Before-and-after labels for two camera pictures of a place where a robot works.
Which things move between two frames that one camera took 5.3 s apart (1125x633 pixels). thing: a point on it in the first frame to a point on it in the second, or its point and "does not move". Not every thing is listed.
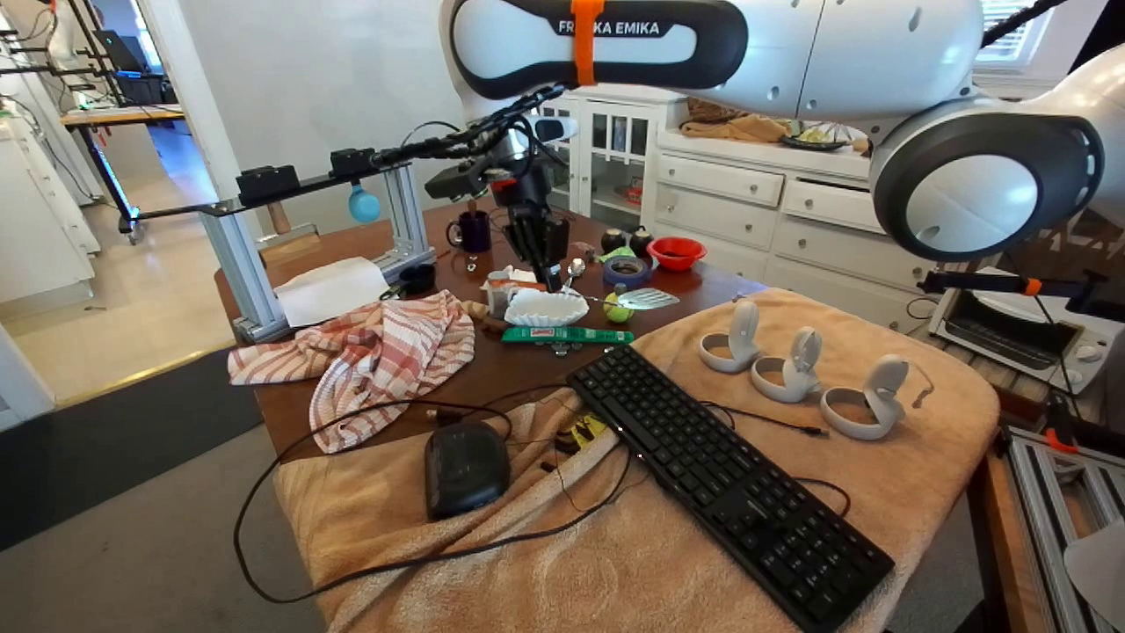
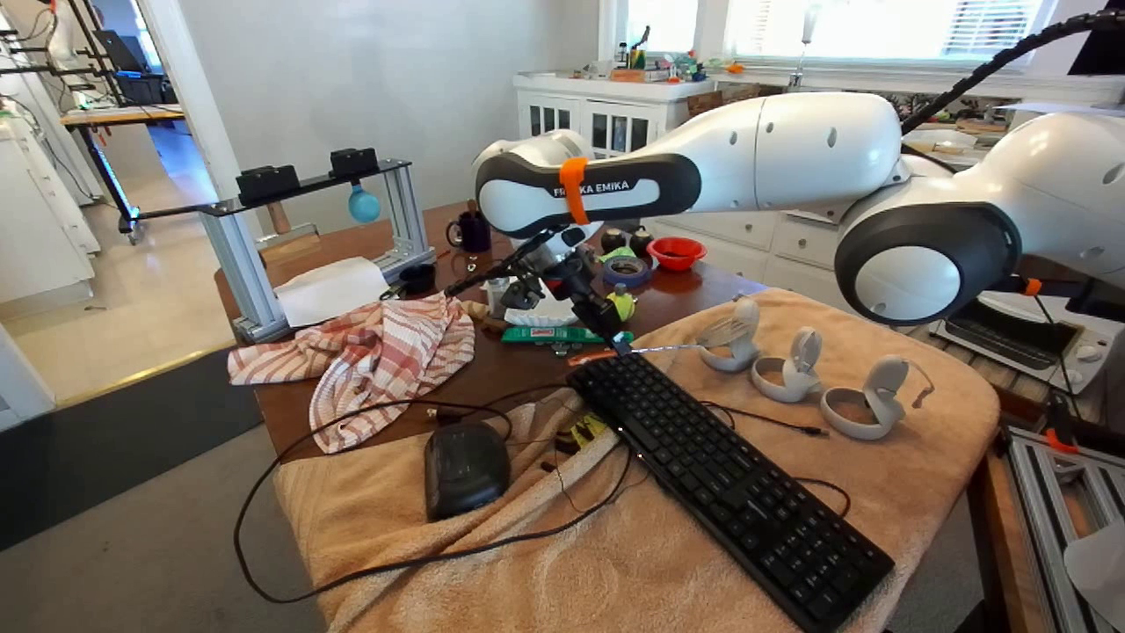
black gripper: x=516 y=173 to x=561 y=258
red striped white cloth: x=364 y=367 does not move
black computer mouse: x=465 y=466 does not move
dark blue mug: x=467 y=229 does not move
